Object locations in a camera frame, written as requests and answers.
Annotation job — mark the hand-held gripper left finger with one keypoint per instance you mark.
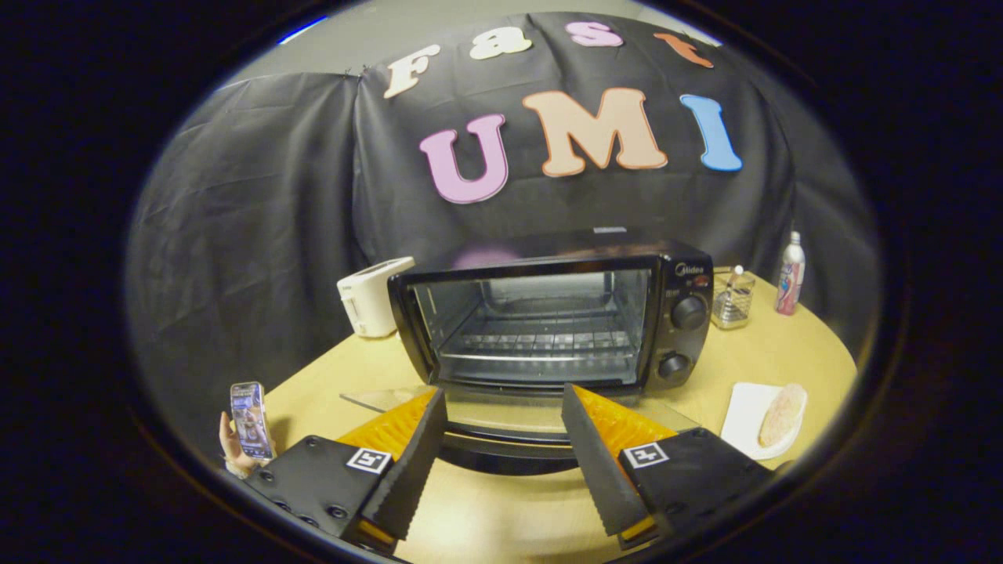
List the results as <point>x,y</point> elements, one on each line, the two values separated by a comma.
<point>409,470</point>

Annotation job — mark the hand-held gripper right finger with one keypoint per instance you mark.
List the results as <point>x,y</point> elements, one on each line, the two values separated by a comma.
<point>599,470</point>

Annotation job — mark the black toaster oven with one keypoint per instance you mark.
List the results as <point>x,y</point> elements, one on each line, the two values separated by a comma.
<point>548,329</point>

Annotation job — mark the oval bread slice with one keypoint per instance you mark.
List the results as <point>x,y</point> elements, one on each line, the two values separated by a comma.
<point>782,415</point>

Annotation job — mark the white pop-up toaster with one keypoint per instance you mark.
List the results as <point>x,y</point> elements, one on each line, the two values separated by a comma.
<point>368,301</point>

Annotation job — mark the white square plate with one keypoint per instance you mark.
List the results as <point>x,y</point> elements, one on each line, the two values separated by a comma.
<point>744,415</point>

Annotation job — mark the smartphone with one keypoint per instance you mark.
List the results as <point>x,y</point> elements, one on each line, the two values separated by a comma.
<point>251,419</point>

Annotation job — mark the clear glass jar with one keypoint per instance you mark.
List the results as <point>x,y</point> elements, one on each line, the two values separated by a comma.
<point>732,301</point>

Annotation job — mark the pink label drink bottle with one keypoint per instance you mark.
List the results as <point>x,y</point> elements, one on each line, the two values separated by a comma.
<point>790,278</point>

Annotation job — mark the black backdrop cloth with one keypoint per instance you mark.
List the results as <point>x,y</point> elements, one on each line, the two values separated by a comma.
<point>313,204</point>

